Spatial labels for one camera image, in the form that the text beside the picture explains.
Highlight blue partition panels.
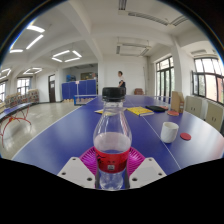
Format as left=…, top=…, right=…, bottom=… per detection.
left=61, top=79, right=98, bottom=106

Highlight black paddle case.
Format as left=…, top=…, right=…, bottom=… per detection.
left=145, top=105, right=167, bottom=113

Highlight white cabinet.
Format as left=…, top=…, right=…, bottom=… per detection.
left=184, top=95, right=203, bottom=119
left=204, top=101, right=224, bottom=133

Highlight blue table with red legs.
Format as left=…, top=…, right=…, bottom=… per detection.
left=0, top=102, right=33, bottom=148

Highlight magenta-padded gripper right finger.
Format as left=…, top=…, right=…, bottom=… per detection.
left=124, top=146, right=168, bottom=190

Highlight round red coaster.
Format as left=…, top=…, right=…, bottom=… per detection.
left=179, top=132, right=192, bottom=142

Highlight ceiling light strips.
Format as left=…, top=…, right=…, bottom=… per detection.
left=0, top=23, right=83, bottom=76

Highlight large black-framed window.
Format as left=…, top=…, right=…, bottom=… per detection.
left=191, top=57, right=224, bottom=105

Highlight small distant window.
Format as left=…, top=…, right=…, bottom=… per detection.
left=16, top=77, right=31, bottom=97

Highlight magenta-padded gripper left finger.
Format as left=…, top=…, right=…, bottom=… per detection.
left=57, top=146, right=99, bottom=190

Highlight person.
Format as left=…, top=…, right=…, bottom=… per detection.
left=116, top=70, right=127, bottom=91

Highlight brown armchair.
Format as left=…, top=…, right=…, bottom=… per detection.
left=133, top=87, right=145, bottom=96

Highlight ceiling air conditioner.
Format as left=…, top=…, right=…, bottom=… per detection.
left=115, top=41, right=151, bottom=58

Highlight brown cardboard box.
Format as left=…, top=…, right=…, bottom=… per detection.
left=170, top=90, right=186, bottom=114

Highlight tall black-framed window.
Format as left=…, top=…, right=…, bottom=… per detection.
left=155, top=55, right=175, bottom=101

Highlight white mug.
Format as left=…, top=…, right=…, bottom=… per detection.
left=160, top=121, right=180, bottom=144

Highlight dark door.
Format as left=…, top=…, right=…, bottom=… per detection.
left=47, top=74, right=57, bottom=103

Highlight clear red-labelled water bottle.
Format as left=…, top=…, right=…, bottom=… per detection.
left=92, top=86, right=133, bottom=192

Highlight low bookshelf unit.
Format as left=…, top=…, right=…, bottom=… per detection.
left=3, top=88, right=40, bottom=108

